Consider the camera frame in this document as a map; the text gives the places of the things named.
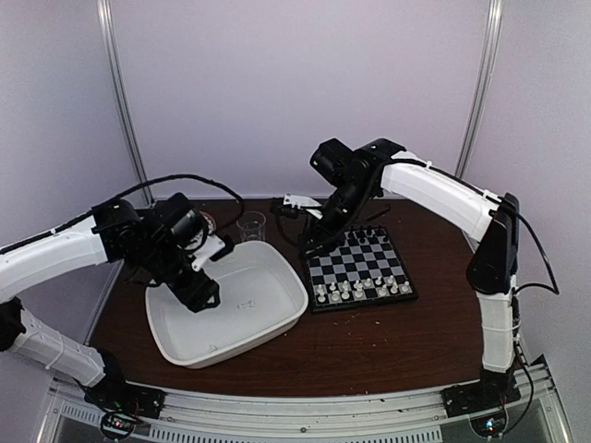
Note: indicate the aluminium frame post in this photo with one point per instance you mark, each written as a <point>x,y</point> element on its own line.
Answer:
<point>487,62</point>
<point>107,26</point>

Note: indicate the clear drinking glass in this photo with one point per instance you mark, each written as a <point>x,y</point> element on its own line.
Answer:
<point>252,226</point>

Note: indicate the white rectangular tray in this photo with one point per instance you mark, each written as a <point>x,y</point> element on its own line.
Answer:
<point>254,271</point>

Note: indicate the white chess piece pair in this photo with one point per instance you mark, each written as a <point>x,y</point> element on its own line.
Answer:
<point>249,304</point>

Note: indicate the white chess queen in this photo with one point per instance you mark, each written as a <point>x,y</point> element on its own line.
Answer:
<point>358,292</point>

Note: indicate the front aluminium rail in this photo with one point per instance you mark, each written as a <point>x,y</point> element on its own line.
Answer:
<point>417,415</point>

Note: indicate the patterned ceramic plate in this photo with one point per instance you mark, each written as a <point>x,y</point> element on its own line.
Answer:
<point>211,223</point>

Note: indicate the black and white chessboard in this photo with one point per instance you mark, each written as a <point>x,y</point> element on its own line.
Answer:
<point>357,262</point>

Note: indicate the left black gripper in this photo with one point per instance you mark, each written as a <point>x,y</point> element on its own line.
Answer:
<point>195,296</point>

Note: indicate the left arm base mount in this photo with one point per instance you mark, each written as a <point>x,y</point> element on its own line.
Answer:
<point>126,398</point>

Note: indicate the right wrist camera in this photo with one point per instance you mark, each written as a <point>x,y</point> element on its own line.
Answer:
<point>291,206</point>

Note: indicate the left aluminium frame post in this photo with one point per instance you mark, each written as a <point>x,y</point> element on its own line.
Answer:
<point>107,26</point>

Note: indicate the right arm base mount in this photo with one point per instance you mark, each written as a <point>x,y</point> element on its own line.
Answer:
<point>477,397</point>

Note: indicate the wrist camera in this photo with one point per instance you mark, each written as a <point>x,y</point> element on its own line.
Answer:
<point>214,248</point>
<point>291,206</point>

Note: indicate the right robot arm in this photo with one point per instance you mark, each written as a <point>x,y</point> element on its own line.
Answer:
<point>383,167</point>

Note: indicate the right aluminium frame post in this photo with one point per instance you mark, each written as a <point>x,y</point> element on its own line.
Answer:
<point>487,62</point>

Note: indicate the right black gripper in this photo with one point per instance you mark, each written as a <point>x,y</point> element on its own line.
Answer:
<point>320,234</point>

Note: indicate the black chess pieces row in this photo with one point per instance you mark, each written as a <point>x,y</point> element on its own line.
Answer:
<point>367,235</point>

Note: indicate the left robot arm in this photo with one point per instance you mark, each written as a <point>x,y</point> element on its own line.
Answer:
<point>171,243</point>

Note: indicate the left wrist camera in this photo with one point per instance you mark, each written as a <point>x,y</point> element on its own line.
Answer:
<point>214,248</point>

